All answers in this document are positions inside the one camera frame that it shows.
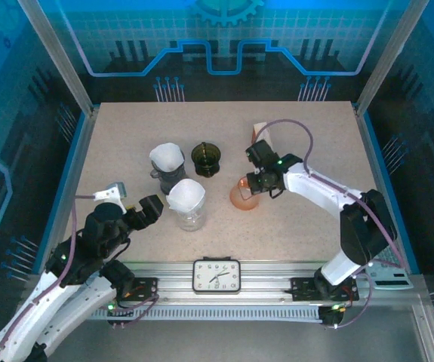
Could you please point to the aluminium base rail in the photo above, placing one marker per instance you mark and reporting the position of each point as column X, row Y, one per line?
column 262, row 279

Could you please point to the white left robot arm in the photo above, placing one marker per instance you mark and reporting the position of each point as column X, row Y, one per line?
column 31, row 313

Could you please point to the grey metal base plate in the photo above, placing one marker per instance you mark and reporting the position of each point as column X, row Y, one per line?
column 220, row 343

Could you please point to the dark green coffee dripper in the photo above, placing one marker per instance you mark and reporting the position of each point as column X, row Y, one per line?
column 211, row 154

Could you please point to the black connector box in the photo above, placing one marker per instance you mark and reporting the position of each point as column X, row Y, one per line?
column 331, row 316
column 120, row 320

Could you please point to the white analog clock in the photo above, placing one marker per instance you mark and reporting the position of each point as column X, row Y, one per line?
column 216, row 277

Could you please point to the wooden filter holder box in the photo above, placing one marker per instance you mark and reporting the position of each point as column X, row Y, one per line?
column 268, row 140

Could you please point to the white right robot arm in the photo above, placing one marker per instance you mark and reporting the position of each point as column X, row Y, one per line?
column 314, row 188

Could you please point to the grey plastic coffee dripper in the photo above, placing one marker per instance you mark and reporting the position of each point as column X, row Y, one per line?
column 171, row 177

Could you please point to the white paper coffee filter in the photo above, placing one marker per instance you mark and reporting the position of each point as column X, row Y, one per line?
column 186, row 194
column 165, row 156

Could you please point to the white calculator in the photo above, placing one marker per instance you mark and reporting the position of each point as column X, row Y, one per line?
column 390, row 281

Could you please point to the orange coffee dripper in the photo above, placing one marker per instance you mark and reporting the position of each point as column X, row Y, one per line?
column 243, row 203

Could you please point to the blue table side rail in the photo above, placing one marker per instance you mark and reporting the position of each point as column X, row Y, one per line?
column 68, row 177
column 378, row 151

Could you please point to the aluminium frame post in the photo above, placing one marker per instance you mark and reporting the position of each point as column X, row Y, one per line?
column 58, row 56
column 390, row 56

